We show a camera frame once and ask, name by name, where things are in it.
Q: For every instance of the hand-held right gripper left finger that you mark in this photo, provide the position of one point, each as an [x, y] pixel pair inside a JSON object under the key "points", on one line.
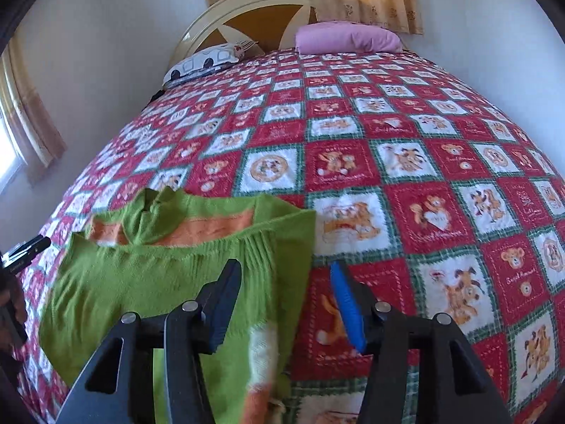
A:
{"points": [[223, 304]]}

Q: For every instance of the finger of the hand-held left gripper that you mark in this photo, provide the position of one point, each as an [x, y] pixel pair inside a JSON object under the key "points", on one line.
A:
{"points": [[31, 245]]}

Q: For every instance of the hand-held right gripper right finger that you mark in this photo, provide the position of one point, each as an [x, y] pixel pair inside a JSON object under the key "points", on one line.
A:
{"points": [[348, 304]]}

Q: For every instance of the green orange striped sweater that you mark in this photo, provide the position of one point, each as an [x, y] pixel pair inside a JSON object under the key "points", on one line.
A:
{"points": [[145, 269]]}

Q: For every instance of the person's left hand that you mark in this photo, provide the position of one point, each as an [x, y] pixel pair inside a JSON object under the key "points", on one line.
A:
{"points": [[13, 291]]}

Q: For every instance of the sliding glass window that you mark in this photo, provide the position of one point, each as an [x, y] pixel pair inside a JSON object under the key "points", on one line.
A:
{"points": [[6, 150]]}

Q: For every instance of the beige side window curtain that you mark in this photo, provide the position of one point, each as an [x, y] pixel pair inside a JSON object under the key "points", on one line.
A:
{"points": [[35, 132]]}

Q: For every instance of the red checkered printed bedspread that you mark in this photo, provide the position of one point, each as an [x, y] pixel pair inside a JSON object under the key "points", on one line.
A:
{"points": [[419, 163]]}

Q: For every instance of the dark cloth beside bed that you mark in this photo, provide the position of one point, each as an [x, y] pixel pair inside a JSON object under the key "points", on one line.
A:
{"points": [[155, 97]]}

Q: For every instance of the white patterned pillow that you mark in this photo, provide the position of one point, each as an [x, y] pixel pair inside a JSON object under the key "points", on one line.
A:
{"points": [[203, 59]]}

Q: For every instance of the pink pillow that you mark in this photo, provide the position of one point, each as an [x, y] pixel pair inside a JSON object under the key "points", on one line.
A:
{"points": [[348, 37]]}

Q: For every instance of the cream and brown headboard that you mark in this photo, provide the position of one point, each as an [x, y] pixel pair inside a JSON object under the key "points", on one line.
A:
{"points": [[207, 22]]}

